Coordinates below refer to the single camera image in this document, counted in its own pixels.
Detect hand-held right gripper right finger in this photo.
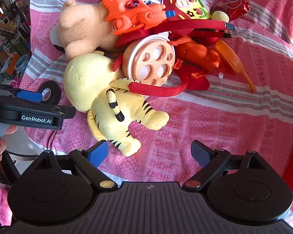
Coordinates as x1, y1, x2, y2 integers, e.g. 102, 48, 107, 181
183, 140, 269, 192

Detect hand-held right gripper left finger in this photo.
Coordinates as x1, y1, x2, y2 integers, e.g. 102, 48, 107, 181
27, 140, 118, 192

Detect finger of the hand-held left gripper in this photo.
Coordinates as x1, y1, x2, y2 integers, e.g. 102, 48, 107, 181
47, 105, 77, 120
13, 89, 43, 102

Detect pale yellow plush toy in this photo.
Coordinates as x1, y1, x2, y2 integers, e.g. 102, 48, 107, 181
63, 51, 127, 114

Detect yellow tiger plush toy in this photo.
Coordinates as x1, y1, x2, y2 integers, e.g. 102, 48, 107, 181
87, 77, 170, 157

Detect peach toy pot lid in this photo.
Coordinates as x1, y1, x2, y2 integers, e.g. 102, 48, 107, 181
122, 34, 176, 87

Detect orange toy water gun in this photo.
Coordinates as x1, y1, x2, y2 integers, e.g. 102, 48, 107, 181
102, 0, 178, 36

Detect colourful foam craft house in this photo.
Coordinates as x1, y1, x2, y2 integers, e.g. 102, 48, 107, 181
161, 0, 212, 21

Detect black tape roll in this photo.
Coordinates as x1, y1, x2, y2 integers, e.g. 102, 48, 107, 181
35, 80, 62, 103

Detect blue plastic basin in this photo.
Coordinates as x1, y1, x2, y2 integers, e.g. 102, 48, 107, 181
14, 54, 31, 75

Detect pink striped blanket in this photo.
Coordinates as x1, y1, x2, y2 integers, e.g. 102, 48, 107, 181
0, 0, 293, 227

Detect black white plush toy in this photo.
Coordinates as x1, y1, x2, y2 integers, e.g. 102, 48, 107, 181
49, 26, 65, 53

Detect red velvet cloth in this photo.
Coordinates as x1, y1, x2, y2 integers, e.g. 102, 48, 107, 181
175, 65, 210, 91

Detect peach plush toy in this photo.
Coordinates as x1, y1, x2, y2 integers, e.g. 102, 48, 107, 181
58, 0, 127, 59

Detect orange plastic toy figure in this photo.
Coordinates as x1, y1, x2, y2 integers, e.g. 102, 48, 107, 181
168, 35, 222, 79

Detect orange plastic ladle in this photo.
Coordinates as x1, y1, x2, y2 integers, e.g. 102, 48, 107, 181
215, 40, 257, 93

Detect red padded bar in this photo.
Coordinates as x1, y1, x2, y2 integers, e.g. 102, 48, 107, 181
116, 19, 236, 49

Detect black mouse plush red shorts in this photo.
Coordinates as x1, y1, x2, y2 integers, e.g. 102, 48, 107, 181
211, 10, 230, 22

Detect red rose foil balloon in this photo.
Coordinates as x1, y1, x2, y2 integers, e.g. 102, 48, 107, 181
210, 0, 251, 22

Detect dark metal frame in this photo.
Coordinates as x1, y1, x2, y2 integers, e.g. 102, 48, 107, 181
0, 150, 42, 191

